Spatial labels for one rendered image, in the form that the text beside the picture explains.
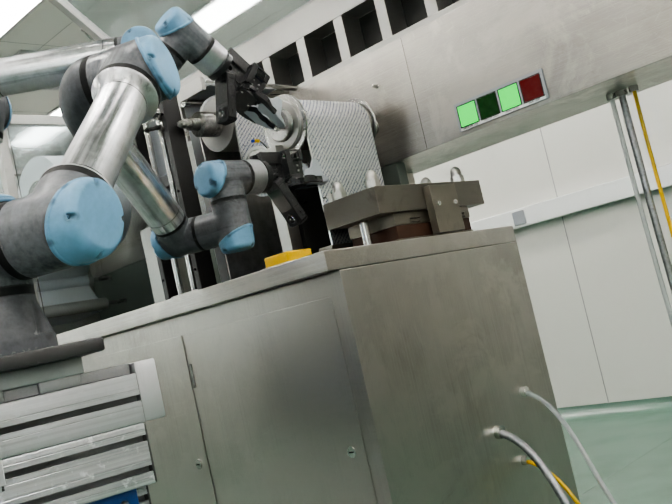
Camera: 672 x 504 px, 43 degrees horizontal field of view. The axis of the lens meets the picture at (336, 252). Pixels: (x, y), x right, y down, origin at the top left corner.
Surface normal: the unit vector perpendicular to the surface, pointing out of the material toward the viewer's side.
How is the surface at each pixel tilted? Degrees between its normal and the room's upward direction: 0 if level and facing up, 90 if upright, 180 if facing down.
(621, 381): 90
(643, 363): 90
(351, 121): 90
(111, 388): 90
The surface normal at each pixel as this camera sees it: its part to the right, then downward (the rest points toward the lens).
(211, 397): -0.68, 0.09
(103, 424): 0.53, -0.19
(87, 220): 0.91, -0.16
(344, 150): 0.69, -0.22
